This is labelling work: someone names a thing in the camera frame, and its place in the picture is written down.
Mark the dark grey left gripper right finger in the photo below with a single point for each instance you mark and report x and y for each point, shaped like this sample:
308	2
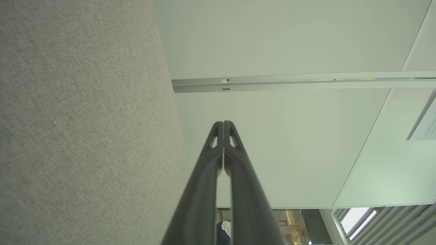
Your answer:
252	211

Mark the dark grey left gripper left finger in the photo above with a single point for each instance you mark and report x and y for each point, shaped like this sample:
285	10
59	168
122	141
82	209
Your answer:
197	204

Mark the window with slatted blinds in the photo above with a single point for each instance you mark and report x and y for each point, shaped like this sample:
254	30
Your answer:
357	221

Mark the grey metal stand leg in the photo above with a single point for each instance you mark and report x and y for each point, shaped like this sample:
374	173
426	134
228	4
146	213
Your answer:
289	83

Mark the grey fabric sofa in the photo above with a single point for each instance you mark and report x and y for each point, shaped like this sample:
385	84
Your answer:
85	119

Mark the white paper sign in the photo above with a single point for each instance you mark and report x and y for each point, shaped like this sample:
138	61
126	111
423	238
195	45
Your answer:
429	129

